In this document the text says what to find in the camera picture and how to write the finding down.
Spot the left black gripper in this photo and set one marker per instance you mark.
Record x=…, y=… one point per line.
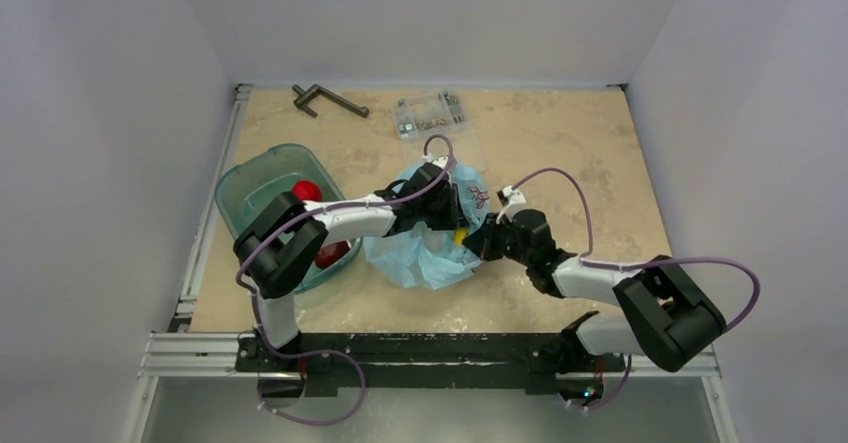
x=452, y=217

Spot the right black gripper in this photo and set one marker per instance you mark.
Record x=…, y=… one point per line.
x=488, y=240

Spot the yellow fake banana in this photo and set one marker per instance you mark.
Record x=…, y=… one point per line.
x=460, y=235

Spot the light blue plastic bag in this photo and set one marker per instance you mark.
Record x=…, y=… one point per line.
x=425, y=258

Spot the red fake apple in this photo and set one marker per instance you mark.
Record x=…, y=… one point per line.
x=330, y=254

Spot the bright red fake tomato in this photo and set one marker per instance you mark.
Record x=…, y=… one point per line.
x=306, y=190

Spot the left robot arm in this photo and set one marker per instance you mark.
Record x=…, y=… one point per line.
x=276, y=254

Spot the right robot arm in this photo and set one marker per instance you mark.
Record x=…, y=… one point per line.
x=665, y=316

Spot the clear plastic organizer box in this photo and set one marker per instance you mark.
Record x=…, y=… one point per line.
x=418, y=117

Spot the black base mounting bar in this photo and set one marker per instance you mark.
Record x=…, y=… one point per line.
x=328, y=362

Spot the teal plastic tub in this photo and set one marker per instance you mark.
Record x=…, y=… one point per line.
x=247, y=189

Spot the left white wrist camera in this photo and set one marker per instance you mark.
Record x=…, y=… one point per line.
x=443, y=162

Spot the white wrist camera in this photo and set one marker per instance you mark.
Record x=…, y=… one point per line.
x=443, y=162
x=512, y=202

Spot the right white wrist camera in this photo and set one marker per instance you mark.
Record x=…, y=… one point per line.
x=512, y=202

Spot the dark metal crank handle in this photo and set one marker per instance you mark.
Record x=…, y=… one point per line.
x=304, y=97

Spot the aluminium frame rail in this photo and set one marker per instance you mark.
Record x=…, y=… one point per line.
x=178, y=352

